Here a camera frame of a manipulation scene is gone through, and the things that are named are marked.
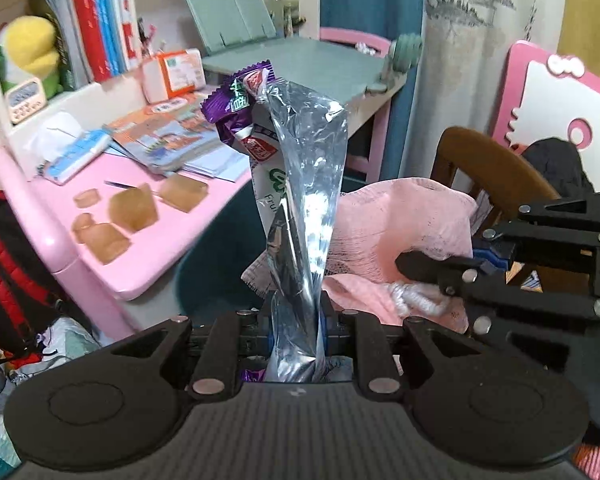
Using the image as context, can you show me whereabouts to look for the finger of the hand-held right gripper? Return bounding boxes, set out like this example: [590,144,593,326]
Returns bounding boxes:
[394,250,600,343]
[472,197,600,273]

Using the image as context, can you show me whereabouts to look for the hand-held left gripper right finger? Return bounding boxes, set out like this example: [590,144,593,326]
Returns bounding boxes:
[320,305,491,402]

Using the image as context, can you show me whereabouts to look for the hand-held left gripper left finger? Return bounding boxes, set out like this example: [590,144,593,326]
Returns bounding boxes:
[100,305,273,402]

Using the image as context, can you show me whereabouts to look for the pink net cloth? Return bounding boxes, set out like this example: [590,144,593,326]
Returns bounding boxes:
[322,176,479,334]

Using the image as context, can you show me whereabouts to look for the teal trash bin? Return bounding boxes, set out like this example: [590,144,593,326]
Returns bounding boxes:
[172,175,376,333]

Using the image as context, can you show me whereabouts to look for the silver foil wrapper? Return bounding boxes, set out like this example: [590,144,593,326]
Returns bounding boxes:
[257,80,349,385]

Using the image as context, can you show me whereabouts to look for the white wrapper green logo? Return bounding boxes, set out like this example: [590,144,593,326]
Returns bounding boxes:
[240,122,292,297]

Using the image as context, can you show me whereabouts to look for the purple wrapper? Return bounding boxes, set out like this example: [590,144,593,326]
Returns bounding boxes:
[201,59,276,150]

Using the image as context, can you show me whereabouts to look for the dark cloth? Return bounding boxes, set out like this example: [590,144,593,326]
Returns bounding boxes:
[520,137,597,212]

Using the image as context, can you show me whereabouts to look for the wooden chair black seat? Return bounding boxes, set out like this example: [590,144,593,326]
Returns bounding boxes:
[430,126,562,242]

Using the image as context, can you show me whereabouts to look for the pink white board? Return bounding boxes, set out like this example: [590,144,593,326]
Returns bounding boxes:
[490,40,600,197]

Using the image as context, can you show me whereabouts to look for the pink desk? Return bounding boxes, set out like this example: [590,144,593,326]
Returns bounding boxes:
[0,27,406,342]

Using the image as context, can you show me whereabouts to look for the tree printed curtain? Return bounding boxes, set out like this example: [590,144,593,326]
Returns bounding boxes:
[420,0,567,197]

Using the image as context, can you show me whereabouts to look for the stack of books on desk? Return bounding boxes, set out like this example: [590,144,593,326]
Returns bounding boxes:
[180,144,254,182]

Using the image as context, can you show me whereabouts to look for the teal zigzag quilt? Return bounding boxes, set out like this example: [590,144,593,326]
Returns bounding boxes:
[0,310,107,480]

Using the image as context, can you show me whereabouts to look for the black pen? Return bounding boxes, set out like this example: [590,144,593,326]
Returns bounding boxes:
[104,181,154,196]

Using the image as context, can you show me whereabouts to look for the green roller clamp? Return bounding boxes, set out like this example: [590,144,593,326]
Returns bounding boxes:
[382,34,424,86]

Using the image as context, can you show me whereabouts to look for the magazines on desk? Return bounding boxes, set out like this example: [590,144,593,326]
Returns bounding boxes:
[105,94,232,172]

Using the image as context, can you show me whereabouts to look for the green tilting desk board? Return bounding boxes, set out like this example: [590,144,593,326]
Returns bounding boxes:
[201,35,406,106]

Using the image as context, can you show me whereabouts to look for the blue tissue pack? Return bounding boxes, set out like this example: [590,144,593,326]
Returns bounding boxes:
[24,112,114,186]

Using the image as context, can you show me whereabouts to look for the red black backpack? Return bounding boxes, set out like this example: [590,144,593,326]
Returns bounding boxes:
[0,190,67,362]

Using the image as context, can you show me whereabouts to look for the orange white box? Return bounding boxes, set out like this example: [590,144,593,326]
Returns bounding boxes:
[142,49,207,105]

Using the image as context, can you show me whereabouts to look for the green desk organiser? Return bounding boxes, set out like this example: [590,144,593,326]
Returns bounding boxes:
[272,0,305,39]

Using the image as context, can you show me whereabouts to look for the colourful pens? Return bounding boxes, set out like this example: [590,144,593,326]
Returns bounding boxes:
[137,17,161,59]

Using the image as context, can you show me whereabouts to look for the green book stand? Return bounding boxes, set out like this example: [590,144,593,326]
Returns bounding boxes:
[181,0,277,56]

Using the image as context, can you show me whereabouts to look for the white digital timer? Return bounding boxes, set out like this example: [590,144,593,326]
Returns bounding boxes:
[4,77,47,125]

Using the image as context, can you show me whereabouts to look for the row of books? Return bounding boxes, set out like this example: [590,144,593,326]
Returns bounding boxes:
[39,0,141,91]

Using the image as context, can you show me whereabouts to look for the yellow green plush toy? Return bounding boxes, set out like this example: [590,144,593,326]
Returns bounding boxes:
[0,15,64,99]

